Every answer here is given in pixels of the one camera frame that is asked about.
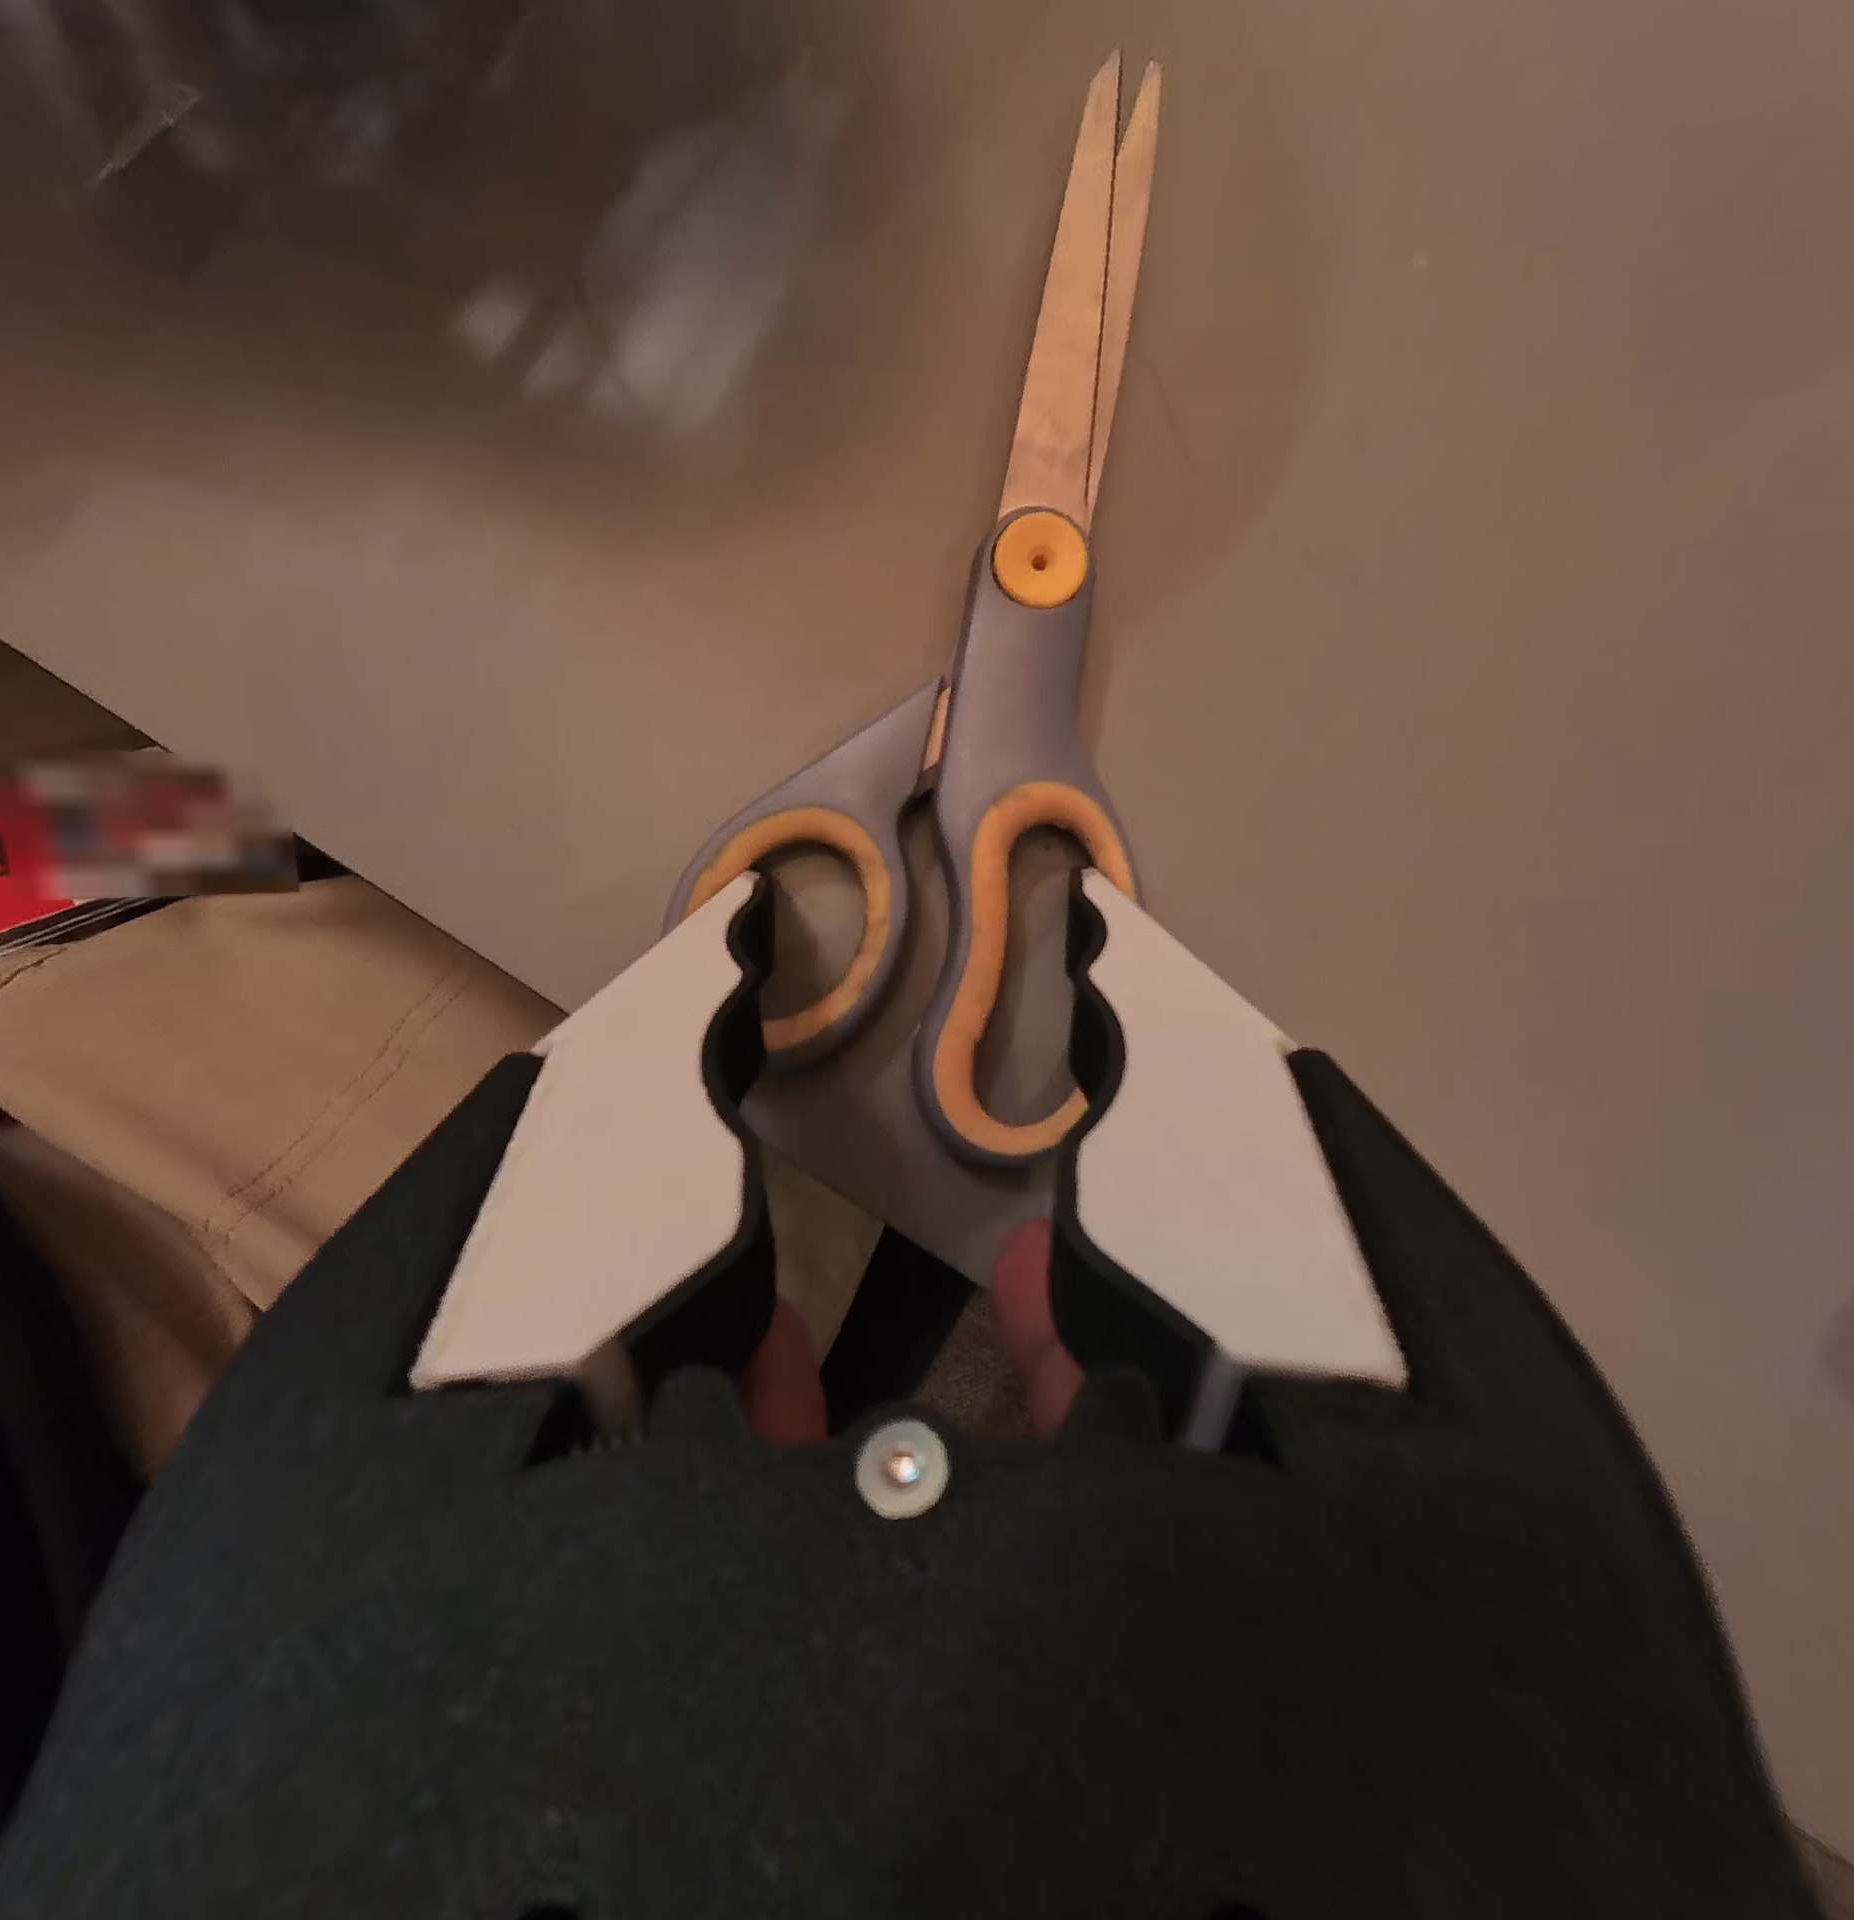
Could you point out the person's tan trousers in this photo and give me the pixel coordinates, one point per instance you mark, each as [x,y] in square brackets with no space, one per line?
[268,1050]

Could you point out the red card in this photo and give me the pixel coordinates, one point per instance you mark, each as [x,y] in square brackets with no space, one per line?
[5,907]

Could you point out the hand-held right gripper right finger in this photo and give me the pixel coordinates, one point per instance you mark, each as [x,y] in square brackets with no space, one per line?
[1228,1186]

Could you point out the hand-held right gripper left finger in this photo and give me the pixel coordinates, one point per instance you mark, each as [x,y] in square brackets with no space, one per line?
[597,1186]

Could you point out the clear plastic wrapper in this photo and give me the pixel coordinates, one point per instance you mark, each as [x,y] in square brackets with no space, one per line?
[147,132]

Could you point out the grey yellow scissors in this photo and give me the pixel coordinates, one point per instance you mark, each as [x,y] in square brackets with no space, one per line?
[1025,689]

